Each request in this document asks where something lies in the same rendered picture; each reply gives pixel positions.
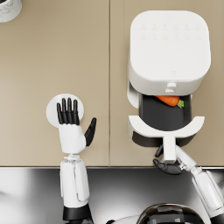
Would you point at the white marbled round pot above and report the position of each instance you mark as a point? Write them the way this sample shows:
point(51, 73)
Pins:
point(8, 8)

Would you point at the pale white air fryer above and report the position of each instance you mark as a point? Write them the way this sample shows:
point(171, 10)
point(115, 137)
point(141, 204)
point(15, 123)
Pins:
point(169, 49)

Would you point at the round white plate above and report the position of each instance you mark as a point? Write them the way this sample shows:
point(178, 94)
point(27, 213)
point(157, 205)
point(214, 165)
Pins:
point(51, 112)

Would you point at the orange carrot with green top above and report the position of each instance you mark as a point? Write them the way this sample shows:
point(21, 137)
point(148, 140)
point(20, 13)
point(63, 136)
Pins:
point(170, 100)

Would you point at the dark round robot body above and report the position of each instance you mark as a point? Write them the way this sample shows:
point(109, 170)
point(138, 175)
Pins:
point(166, 215)

